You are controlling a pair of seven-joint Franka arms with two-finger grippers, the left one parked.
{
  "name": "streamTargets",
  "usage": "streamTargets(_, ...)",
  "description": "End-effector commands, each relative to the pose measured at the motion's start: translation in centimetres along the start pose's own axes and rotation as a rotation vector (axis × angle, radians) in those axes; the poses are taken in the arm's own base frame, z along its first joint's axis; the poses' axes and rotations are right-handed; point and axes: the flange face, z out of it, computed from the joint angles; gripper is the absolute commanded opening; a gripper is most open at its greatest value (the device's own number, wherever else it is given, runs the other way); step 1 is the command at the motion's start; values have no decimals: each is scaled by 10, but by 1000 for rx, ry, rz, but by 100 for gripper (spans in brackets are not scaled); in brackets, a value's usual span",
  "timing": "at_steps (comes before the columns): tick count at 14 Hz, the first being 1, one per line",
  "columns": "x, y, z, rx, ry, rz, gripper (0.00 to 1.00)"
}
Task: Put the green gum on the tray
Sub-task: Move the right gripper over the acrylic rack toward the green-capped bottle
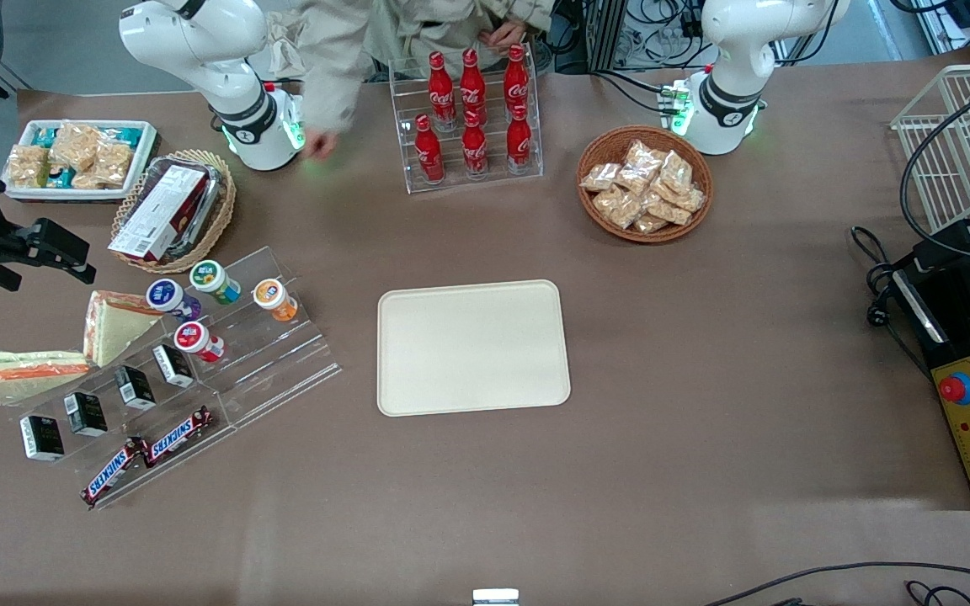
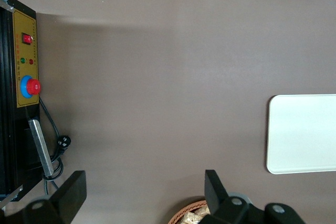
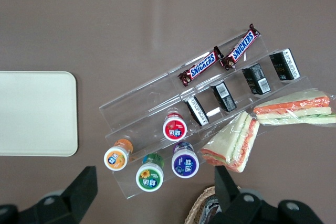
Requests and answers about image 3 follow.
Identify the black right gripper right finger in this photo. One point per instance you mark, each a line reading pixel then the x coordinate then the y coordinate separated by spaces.
pixel 236 205

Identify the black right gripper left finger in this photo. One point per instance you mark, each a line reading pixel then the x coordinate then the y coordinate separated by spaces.
pixel 78 195

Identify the green gum bottle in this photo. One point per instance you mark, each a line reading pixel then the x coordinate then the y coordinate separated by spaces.
pixel 149 178

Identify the dark plastic packaging tray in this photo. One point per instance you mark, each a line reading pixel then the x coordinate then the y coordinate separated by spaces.
pixel 210 209

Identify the orange gum bottle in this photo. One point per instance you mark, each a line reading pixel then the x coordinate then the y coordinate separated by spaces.
pixel 115 158

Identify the purple gum bottle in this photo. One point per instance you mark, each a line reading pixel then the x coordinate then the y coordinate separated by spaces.
pixel 185 165

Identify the beige rectangular tray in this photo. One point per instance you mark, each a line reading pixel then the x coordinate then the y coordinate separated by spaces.
pixel 36 113

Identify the red gum bottle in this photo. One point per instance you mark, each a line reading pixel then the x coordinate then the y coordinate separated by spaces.
pixel 174 128

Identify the oval wicker basket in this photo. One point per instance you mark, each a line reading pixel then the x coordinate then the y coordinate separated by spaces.
pixel 194 209

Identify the wrapped triangular sandwich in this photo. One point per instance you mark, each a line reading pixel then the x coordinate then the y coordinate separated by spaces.
pixel 294 108
pixel 231 142

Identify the small black box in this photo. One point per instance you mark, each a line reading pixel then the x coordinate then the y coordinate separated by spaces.
pixel 225 98
pixel 197 111
pixel 256 78
pixel 284 65

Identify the clear acrylic tiered stand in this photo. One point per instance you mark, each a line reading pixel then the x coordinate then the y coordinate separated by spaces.
pixel 147 103

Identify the Snickers chocolate bar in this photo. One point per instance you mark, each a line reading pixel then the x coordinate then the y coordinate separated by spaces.
pixel 242 45
pixel 202 68

